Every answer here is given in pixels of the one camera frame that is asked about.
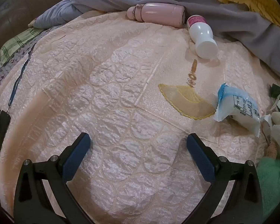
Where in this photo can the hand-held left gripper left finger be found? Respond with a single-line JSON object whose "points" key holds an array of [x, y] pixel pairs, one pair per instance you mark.
{"points": [[77, 154]]}

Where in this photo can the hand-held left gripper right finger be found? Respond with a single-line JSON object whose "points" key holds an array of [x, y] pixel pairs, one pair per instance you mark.
{"points": [[200, 156]]}

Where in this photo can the wrapper green print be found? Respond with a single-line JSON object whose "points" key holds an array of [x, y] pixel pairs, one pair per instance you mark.
{"points": [[277, 128]]}

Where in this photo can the blue white plastic packet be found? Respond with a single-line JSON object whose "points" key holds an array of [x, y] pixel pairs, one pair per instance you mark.
{"points": [[238, 107]]}

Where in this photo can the green plush cloth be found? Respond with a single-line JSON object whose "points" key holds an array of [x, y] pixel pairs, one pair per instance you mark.
{"points": [[270, 182]]}

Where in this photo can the dark green packet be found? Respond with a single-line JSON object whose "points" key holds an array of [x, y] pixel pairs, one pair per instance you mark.
{"points": [[275, 89]]}

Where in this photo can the white plastic bottle pink label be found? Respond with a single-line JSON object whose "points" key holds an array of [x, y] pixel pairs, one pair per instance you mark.
{"points": [[201, 35]]}

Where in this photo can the green plaid cloth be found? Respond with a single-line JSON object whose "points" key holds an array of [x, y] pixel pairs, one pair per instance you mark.
{"points": [[16, 42]]}

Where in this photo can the grey blanket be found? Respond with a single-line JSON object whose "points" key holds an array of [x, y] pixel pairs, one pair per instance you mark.
{"points": [[235, 16]]}

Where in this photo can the pink thermos bottle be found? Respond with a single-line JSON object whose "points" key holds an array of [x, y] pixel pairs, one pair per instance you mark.
{"points": [[158, 14]]}

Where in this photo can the dark brown headboard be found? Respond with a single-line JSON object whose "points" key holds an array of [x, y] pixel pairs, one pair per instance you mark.
{"points": [[25, 4]]}

